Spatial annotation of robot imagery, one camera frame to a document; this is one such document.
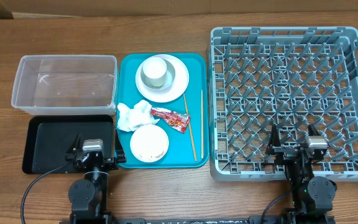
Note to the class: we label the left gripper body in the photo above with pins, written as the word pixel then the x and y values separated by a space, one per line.
pixel 110 162

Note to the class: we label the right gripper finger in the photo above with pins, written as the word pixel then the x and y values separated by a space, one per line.
pixel 274 141
pixel 312 131

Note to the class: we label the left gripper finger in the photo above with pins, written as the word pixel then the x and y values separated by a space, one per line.
pixel 75 144
pixel 119 152

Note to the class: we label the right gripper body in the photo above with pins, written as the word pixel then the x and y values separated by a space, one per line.
pixel 293 149

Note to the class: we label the small pink white bowl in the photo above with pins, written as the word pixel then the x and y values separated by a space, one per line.
pixel 149 143

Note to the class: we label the white napkin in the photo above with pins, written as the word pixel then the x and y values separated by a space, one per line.
pixel 130 119

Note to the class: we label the red snack wrapper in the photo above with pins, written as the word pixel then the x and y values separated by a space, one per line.
pixel 175 120

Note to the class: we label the large white plate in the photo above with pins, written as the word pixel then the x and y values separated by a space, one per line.
pixel 171 93

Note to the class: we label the white cup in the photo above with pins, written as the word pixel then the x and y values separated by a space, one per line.
pixel 154 70

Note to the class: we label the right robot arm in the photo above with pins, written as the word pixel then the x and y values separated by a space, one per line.
pixel 312 196

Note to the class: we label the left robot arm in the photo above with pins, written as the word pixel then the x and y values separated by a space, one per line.
pixel 89 195

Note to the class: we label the grey dishwasher rack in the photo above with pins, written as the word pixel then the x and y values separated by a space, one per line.
pixel 291 77

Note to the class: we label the black plastic tray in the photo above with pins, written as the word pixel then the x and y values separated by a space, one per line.
pixel 49 137

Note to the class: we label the clear plastic bin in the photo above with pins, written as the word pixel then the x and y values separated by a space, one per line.
pixel 66 85

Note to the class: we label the teal serving tray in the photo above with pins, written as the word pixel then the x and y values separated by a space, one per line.
pixel 180 153

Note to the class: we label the left wooden chopstick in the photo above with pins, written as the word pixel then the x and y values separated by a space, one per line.
pixel 190 130

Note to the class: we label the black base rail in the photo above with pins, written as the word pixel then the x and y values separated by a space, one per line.
pixel 250 220

